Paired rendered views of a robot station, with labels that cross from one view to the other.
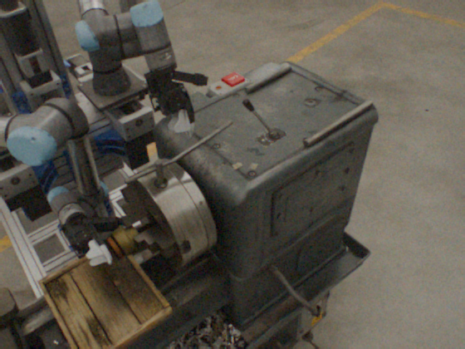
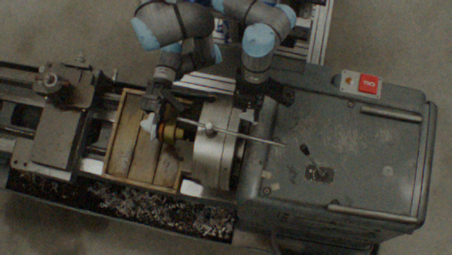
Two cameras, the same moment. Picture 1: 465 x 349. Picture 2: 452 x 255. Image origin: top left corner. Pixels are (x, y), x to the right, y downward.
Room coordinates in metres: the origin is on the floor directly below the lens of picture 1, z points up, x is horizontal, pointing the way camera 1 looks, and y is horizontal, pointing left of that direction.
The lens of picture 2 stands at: (0.58, -0.32, 2.82)
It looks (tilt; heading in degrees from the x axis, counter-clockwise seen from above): 73 degrees down; 52
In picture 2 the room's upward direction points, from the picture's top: 11 degrees counter-clockwise
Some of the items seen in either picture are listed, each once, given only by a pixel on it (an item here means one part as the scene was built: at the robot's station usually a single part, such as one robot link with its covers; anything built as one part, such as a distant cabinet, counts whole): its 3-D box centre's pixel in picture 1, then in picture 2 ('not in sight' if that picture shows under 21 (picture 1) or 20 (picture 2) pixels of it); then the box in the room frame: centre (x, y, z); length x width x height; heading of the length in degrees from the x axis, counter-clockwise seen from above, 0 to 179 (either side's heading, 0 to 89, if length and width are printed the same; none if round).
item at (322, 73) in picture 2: (195, 104); (316, 77); (1.20, -0.05, 1.24); 0.09 x 0.08 x 0.03; 120
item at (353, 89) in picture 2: (228, 90); (359, 86); (1.28, -0.17, 1.23); 0.13 x 0.08 x 0.05; 120
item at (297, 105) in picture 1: (261, 159); (335, 159); (1.09, -0.25, 1.06); 0.59 x 0.48 x 0.39; 120
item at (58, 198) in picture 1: (64, 203); (169, 57); (0.99, 0.42, 1.07); 0.11 x 0.08 x 0.09; 30
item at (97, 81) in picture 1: (109, 74); not in sight; (1.53, 0.26, 1.21); 0.15 x 0.15 x 0.10
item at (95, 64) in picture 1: (104, 46); not in sight; (1.53, 0.26, 1.33); 0.13 x 0.12 x 0.14; 99
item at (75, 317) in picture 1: (103, 297); (149, 140); (0.74, 0.33, 0.89); 0.36 x 0.30 x 0.04; 30
